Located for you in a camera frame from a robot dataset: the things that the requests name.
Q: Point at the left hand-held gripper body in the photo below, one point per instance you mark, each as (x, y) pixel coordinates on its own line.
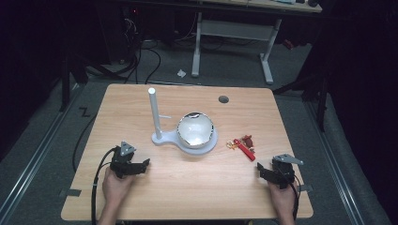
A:
(122, 160)

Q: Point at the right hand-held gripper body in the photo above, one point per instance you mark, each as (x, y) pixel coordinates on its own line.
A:
(284, 170)

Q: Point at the person's right hand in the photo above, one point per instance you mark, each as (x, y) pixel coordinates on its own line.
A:
(283, 200)

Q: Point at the person's left hand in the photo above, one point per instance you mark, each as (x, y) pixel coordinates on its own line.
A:
(114, 187)

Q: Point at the grey tape strip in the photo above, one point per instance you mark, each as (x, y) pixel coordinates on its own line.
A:
(306, 187)
(72, 192)

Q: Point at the white stand with pole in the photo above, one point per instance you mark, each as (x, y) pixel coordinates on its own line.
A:
(155, 109)

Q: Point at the shiny metal bowl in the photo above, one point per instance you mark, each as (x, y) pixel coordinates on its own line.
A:
(195, 129)

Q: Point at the black metal stand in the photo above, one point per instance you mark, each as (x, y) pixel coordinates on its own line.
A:
(320, 106)
(65, 84)

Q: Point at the dark round table grommet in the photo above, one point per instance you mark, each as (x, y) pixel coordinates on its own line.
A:
(223, 99)

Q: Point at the white paper scrap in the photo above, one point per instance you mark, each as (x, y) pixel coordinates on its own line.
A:
(181, 73)

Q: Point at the small red object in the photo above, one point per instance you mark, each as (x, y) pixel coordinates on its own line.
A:
(288, 44)

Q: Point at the white-legged wooden desk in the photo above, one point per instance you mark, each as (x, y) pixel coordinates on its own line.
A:
(231, 29)

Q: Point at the metal floor rail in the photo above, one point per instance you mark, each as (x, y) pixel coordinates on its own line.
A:
(34, 159)
(338, 168)

